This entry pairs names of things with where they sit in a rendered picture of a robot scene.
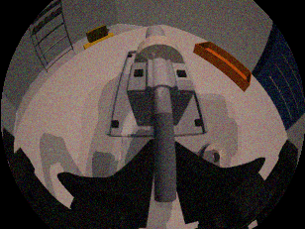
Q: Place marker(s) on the orange shallow tray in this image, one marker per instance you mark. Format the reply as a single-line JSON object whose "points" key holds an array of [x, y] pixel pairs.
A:
{"points": [[232, 67]]}

